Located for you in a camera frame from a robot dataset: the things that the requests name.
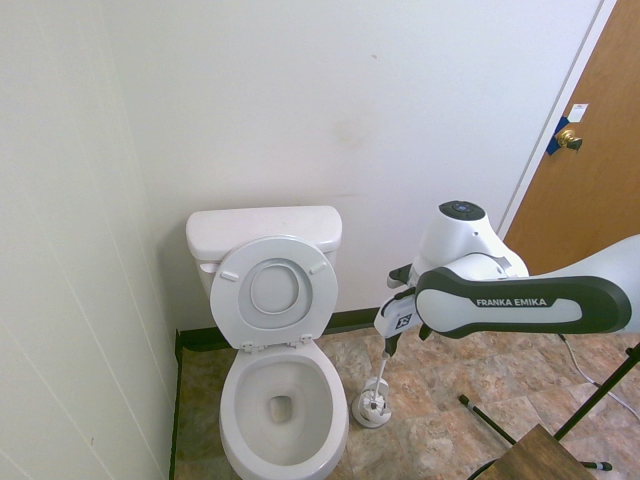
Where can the brass door knob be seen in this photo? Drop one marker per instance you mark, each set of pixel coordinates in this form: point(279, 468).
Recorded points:
point(568, 137)

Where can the brown wooden door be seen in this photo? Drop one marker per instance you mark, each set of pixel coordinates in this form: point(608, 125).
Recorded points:
point(590, 190)

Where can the white toilet brush holder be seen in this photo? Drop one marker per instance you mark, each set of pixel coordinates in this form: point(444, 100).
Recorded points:
point(370, 407)

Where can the white toilet seat lid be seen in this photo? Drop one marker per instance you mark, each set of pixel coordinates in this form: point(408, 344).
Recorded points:
point(275, 290)

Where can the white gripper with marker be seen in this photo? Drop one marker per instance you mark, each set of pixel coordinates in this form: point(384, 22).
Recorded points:
point(397, 315)

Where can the white paper label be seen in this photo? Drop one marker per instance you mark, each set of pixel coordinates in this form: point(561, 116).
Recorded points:
point(578, 112)

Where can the white door frame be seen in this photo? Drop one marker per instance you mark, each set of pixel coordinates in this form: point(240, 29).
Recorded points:
point(560, 125)

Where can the dark wooden table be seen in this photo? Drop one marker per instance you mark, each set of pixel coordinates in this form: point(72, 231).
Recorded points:
point(540, 455)

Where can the white toilet tank lid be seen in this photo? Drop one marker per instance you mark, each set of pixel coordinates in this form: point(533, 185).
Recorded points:
point(260, 227)

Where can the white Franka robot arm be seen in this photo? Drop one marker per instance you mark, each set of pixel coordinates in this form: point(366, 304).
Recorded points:
point(520, 302)

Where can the blue tape strip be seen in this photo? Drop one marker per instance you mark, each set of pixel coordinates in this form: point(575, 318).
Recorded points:
point(555, 145)

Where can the black camera tripod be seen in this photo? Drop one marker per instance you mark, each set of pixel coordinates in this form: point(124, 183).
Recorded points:
point(600, 395)

